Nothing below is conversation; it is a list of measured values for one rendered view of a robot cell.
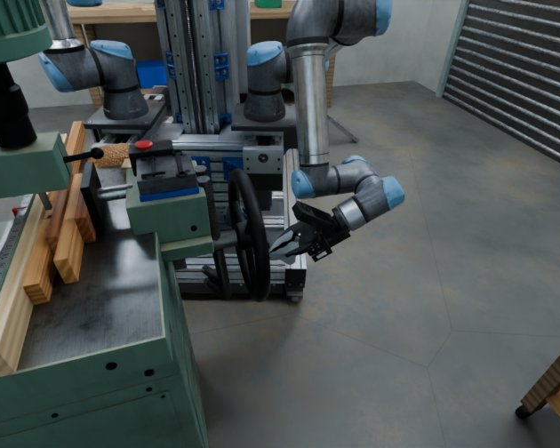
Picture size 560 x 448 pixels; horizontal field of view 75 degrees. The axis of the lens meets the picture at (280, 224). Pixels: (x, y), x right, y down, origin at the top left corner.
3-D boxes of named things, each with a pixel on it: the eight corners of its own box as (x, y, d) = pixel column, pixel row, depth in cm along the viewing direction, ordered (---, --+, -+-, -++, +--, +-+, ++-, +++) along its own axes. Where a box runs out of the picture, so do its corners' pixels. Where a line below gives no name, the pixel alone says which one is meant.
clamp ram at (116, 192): (140, 224, 66) (128, 181, 61) (95, 231, 65) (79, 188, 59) (139, 197, 73) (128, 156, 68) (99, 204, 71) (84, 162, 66)
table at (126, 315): (238, 347, 54) (236, 321, 50) (4, 409, 47) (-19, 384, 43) (189, 159, 99) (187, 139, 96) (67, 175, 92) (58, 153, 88)
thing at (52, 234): (68, 262, 59) (56, 236, 56) (58, 264, 59) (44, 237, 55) (81, 196, 74) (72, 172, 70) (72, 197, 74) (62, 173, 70)
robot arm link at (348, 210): (360, 210, 84) (346, 190, 90) (343, 220, 85) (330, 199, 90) (369, 229, 89) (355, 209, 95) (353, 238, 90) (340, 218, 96)
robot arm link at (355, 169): (328, 156, 96) (345, 179, 88) (367, 151, 98) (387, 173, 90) (324, 180, 101) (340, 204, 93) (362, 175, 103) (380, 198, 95)
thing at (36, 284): (49, 302, 53) (38, 283, 50) (34, 305, 52) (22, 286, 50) (86, 135, 97) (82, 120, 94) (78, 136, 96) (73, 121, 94)
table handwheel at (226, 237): (288, 285, 62) (250, 140, 71) (167, 313, 57) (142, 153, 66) (264, 308, 89) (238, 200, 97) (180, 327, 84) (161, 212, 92)
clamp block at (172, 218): (212, 236, 69) (206, 196, 64) (137, 250, 66) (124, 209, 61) (200, 195, 81) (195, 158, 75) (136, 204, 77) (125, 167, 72)
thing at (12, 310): (15, 373, 44) (-4, 349, 41) (-4, 378, 43) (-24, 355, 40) (74, 152, 89) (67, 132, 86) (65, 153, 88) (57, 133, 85)
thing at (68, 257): (78, 281, 56) (67, 258, 53) (64, 284, 55) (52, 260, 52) (92, 193, 75) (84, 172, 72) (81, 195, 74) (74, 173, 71)
